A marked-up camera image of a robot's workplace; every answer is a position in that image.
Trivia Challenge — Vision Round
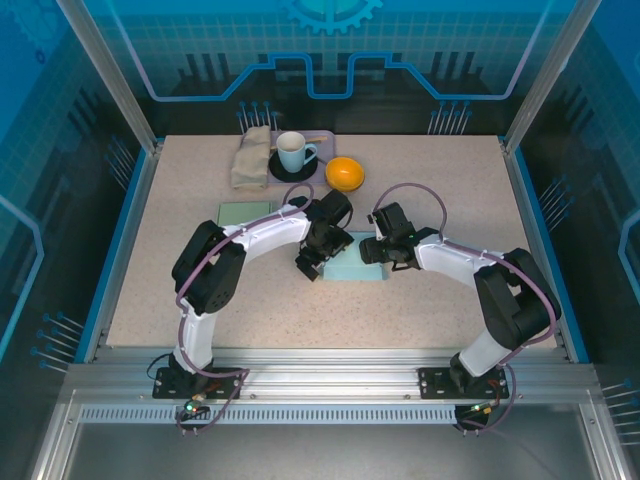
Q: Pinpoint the light blue paper box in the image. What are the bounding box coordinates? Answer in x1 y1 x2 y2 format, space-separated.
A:
322 229 390 284

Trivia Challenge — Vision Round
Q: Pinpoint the green paper box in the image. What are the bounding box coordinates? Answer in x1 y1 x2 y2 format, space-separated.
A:
217 200 271 229

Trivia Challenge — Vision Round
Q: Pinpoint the yellow bowl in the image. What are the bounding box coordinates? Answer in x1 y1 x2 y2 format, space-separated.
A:
324 156 366 194

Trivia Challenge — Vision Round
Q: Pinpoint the black round coaster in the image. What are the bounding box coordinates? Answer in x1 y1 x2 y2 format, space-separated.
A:
268 149 320 183

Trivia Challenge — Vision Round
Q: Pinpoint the lilac tray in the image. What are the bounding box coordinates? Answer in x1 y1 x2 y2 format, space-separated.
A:
267 129 335 186

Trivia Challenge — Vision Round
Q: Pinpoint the light blue mug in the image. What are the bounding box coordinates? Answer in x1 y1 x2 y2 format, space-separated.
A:
276 131 320 173

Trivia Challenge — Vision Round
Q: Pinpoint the wooden stick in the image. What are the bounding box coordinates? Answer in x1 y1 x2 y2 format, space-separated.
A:
269 133 327 151

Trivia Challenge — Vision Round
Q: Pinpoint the beige folded cloth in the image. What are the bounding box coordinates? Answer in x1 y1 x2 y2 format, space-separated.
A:
229 125 273 191

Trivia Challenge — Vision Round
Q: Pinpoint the small green-lit connector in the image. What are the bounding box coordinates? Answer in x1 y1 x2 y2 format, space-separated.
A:
182 394 211 416
467 399 504 419

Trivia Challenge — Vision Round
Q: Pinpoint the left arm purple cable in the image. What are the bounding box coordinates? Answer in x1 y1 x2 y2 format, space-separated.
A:
175 182 316 436

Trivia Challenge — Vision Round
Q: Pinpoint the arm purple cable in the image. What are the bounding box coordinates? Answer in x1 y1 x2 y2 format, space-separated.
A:
175 182 316 436
374 183 562 436

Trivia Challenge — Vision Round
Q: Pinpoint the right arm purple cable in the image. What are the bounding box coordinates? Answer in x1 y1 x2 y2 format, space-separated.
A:
374 183 562 436

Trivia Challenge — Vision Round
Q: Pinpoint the aluminium front rail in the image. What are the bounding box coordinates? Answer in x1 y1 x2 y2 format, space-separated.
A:
64 347 601 401

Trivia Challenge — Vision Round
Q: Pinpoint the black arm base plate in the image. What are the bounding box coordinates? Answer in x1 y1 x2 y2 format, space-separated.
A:
152 366 247 401
417 366 521 401

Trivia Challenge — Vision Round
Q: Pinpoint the slotted cable duct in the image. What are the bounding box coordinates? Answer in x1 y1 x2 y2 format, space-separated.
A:
79 404 461 426

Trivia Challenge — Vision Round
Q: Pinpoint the aluminium frame post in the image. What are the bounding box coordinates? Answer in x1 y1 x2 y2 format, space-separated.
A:
503 0 604 154
54 0 162 154

